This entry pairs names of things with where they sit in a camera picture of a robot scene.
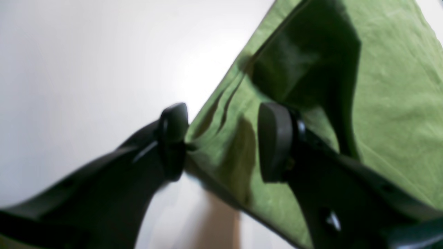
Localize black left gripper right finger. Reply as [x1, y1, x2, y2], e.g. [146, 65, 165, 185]
[258, 103, 443, 249]

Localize green t-shirt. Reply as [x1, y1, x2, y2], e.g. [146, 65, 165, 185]
[185, 0, 442, 249]

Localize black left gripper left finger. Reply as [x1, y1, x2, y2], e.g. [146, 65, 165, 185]
[0, 103, 189, 249]

